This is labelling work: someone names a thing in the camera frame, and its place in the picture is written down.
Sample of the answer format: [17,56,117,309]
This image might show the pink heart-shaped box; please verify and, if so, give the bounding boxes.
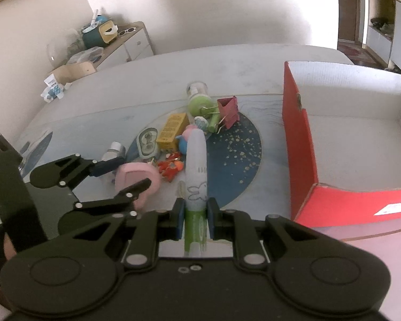
[114,162,162,213]

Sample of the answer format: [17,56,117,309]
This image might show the white green tube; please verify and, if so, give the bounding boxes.
[184,129,208,257]

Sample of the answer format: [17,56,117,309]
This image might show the jar with green lid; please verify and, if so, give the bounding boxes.
[186,81,215,117]

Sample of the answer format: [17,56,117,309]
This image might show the white speckled bottle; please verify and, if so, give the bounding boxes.
[100,141,127,185]

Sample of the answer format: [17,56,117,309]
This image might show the red orange toy figure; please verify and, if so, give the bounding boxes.
[157,151,184,183]

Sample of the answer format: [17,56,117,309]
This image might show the pink blue pig toy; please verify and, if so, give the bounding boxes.
[176,125,201,155]

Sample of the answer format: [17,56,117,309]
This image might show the yellow small carton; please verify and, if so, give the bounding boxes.
[156,113,189,151]

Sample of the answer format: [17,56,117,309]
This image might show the pink binder clip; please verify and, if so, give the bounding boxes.
[217,96,240,130]

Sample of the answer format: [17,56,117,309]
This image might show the teal yellow tissue box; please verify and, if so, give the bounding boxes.
[82,15,118,49]

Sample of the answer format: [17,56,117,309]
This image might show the wooden sideboard with drawers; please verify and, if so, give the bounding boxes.
[49,20,155,84]

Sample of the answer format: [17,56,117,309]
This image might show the white sunglasses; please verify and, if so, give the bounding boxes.
[118,28,136,37]

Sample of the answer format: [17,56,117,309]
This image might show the red cardboard box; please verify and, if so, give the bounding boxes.
[282,61,401,228]

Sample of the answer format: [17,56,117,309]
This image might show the white cabinet wall unit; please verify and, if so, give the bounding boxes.
[365,0,401,74]

